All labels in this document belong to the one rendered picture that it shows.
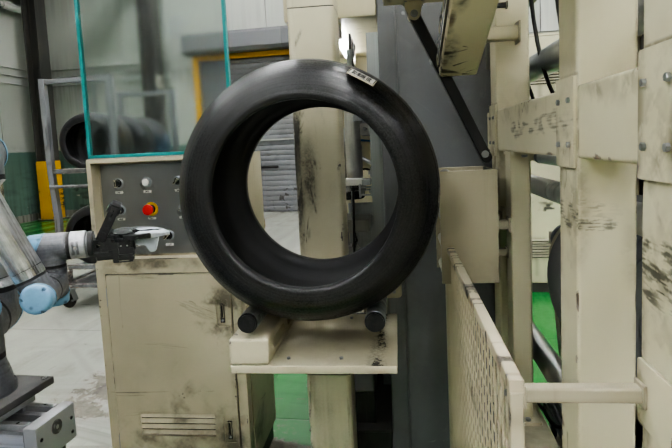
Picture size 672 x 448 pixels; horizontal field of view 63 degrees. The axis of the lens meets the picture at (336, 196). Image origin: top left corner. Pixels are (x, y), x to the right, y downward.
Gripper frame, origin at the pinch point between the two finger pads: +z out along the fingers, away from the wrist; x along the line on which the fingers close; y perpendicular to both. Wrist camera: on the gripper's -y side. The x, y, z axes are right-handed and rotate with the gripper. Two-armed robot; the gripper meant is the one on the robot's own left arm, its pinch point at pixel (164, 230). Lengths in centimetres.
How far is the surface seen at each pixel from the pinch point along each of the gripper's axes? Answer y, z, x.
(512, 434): -1, 42, 106
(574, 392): -6, 50, 107
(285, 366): 20, 25, 48
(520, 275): 9, 90, 38
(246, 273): -1.5, 17.9, 44.5
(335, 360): 19, 36, 49
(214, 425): 85, 11, -29
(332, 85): -41, 37, 46
